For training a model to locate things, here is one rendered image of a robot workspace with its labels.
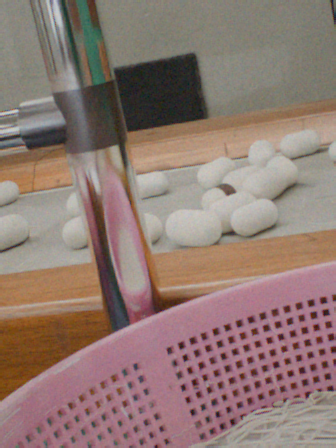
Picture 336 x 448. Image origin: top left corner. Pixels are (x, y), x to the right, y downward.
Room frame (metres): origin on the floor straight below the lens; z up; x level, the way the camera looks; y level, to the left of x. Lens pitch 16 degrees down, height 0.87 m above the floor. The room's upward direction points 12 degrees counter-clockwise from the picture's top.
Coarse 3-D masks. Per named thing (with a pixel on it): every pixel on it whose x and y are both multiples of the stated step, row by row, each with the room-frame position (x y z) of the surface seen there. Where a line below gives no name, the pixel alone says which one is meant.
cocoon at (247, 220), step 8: (264, 200) 0.41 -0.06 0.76; (240, 208) 0.40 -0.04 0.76; (248, 208) 0.40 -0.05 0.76; (256, 208) 0.40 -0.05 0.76; (264, 208) 0.40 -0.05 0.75; (272, 208) 0.41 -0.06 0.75; (232, 216) 0.40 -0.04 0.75; (240, 216) 0.40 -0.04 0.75; (248, 216) 0.40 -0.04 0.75; (256, 216) 0.40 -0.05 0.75; (264, 216) 0.40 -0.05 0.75; (272, 216) 0.40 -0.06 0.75; (232, 224) 0.40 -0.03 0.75; (240, 224) 0.40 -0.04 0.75; (248, 224) 0.40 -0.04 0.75; (256, 224) 0.40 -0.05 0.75; (264, 224) 0.40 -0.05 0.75; (272, 224) 0.41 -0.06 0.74; (240, 232) 0.40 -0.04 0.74; (248, 232) 0.40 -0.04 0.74; (256, 232) 0.40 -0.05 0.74
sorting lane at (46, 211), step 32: (320, 160) 0.56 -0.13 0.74; (64, 192) 0.64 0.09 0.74; (192, 192) 0.54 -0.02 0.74; (288, 192) 0.48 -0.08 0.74; (320, 192) 0.47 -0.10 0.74; (32, 224) 0.55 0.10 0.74; (64, 224) 0.52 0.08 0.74; (288, 224) 0.41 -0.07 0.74; (320, 224) 0.40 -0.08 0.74; (0, 256) 0.47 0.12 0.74; (32, 256) 0.46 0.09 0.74; (64, 256) 0.44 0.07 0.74
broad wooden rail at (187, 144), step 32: (160, 128) 0.74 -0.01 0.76; (192, 128) 0.69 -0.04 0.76; (224, 128) 0.66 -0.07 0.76; (256, 128) 0.64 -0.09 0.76; (288, 128) 0.63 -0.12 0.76; (320, 128) 0.62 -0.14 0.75; (0, 160) 0.75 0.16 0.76; (32, 160) 0.71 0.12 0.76; (64, 160) 0.68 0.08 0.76; (160, 160) 0.65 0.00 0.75; (192, 160) 0.64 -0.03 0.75; (32, 192) 0.67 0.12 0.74
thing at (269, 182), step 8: (264, 168) 0.48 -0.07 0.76; (272, 168) 0.47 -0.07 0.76; (248, 176) 0.47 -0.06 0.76; (256, 176) 0.46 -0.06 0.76; (264, 176) 0.46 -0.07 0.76; (272, 176) 0.47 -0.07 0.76; (280, 176) 0.47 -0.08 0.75; (248, 184) 0.46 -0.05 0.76; (256, 184) 0.46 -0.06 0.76; (264, 184) 0.46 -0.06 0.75; (272, 184) 0.46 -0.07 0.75; (280, 184) 0.47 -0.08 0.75; (248, 192) 0.46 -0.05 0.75; (256, 192) 0.46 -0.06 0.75; (264, 192) 0.46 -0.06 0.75; (272, 192) 0.46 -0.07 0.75; (280, 192) 0.47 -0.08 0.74
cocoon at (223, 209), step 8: (240, 192) 0.43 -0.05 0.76; (224, 200) 0.42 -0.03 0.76; (232, 200) 0.42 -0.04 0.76; (240, 200) 0.42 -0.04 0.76; (248, 200) 0.42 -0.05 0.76; (256, 200) 0.43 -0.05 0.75; (216, 208) 0.41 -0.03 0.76; (224, 208) 0.41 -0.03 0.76; (232, 208) 0.41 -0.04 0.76; (224, 216) 0.41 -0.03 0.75; (224, 224) 0.41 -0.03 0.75; (224, 232) 0.42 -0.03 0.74
